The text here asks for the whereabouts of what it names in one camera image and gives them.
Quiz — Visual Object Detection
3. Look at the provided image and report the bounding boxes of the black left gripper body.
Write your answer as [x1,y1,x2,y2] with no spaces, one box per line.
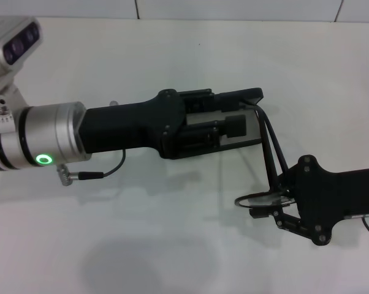
[79,88,186,160]

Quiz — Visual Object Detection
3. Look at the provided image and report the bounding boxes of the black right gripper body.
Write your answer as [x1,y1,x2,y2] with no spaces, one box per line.
[287,155,369,247]

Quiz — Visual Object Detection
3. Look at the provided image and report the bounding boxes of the black glasses case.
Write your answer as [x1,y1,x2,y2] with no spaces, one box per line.
[184,87,264,153]

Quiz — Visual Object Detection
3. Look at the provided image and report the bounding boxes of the black round glasses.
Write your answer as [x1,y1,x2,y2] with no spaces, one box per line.
[235,103,296,212]

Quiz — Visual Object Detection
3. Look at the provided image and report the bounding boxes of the right gripper connector cable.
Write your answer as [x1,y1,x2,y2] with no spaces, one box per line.
[345,213,369,240]

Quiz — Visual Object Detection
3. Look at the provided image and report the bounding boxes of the gripper connector cable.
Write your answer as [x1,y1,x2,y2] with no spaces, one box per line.
[56,100,126,186]
[345,213,369,240]

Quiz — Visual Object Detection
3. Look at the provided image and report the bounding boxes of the left gripper connector cable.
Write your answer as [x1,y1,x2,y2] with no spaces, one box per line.
[56,100,126,186]

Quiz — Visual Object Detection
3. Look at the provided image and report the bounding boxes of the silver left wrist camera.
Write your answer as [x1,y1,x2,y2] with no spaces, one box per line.
[0,17,44,102]

